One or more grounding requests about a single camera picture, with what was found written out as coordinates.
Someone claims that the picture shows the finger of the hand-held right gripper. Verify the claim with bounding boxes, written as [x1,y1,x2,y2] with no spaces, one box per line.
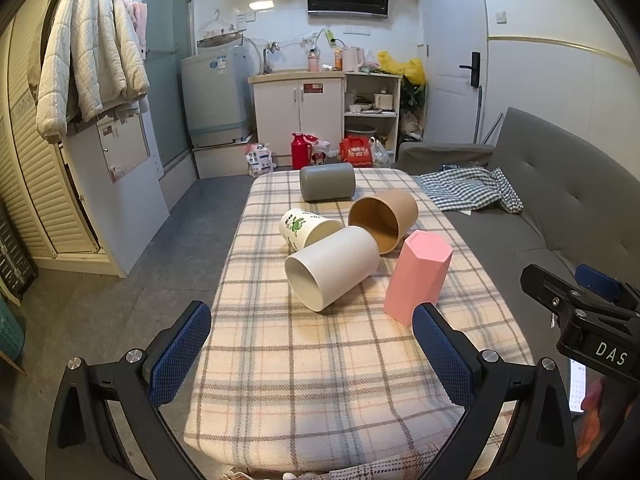
[574,263,640,307]
[520,263,586,320]

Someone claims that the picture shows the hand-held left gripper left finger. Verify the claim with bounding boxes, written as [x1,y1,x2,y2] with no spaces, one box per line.
[45,300,213,480]

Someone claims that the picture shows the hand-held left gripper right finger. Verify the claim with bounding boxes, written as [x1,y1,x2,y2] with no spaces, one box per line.
[411,302,581,480]

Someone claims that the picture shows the plain white cup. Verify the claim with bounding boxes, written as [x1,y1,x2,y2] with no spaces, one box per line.
[284,225,381,314]

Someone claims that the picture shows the pink hexagonal cup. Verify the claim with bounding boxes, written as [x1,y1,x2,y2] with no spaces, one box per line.
[384,230,454,326]

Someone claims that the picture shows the brown paper cup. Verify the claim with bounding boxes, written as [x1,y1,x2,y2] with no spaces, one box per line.
[347,188,420,256]

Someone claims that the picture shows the white cup with green print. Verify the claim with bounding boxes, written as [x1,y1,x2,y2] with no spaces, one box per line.
[278,208,346,252]

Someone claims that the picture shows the grey cup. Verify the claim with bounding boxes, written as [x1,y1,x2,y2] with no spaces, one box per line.
[299,162,357,203]

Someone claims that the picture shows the person's right hand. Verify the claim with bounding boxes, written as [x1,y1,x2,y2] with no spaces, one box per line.
[575,376,614,461]

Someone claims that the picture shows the grey sofa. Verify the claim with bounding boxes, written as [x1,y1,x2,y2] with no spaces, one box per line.
[395,106,640,361]

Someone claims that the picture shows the plaid blanket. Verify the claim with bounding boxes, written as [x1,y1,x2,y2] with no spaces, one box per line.
[182,167,536,476]

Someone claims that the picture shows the green checked cloth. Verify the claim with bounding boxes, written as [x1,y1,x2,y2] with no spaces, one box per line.
[412,166,525,215]

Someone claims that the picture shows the white leaning board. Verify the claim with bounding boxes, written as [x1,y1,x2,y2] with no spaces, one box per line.
[65,105,171,278]

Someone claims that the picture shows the teal basket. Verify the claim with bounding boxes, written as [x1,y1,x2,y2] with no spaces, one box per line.
[0,295,25,361]

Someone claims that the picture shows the black crate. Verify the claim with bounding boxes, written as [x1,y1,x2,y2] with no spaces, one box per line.
[0,205,38,301]

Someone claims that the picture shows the clear plastic bag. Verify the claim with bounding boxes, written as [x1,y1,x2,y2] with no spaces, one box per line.
[370,138,394,168]

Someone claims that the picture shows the white tissue package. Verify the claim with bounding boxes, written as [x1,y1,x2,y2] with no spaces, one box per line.
[245,142,275,177]

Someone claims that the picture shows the red shopping bag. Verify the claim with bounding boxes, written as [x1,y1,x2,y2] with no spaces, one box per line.
[340,135,374,167]

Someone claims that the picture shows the louvered wardrobe doors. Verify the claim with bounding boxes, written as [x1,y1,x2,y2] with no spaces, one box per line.
[0,15,101,261]

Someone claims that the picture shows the red cartoon print bag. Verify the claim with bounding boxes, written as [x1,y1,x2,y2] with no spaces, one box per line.
[306,134,332,166]

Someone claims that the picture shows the red thermos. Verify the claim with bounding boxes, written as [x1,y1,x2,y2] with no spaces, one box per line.
[291,132,314,170]

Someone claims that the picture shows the green plant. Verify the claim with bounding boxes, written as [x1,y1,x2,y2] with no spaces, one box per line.
[400,77,426,113]

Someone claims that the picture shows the white open shelf unit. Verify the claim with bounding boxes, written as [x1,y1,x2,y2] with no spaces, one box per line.
[343,71,403,161]

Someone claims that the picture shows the washing machine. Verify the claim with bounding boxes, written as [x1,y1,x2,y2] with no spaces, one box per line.
[181,40,253,150]

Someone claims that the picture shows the yellow plastic bag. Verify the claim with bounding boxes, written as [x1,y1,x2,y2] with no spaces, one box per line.
[377,50,427,86]

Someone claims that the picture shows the white sink cabinet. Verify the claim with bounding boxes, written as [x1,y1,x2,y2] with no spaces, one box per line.
[248,71,347,168]

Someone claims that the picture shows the white door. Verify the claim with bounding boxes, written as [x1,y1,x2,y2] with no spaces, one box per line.
[422,0,488,143]

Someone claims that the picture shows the white puffer jacket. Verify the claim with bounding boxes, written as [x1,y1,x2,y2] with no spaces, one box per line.
[36,0,151,142]

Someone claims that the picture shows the glass sliding door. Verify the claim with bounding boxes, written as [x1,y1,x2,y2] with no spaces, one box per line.
[142,0,196,171]

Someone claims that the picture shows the clothes hanger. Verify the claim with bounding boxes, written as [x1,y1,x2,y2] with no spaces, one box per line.
[199,10,236,36]

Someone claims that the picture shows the pink hanging cloth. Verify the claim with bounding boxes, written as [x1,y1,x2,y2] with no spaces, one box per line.
[125,1,149,56]

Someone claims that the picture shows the black door handle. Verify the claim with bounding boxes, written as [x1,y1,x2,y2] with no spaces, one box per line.
[459,51,482,87]

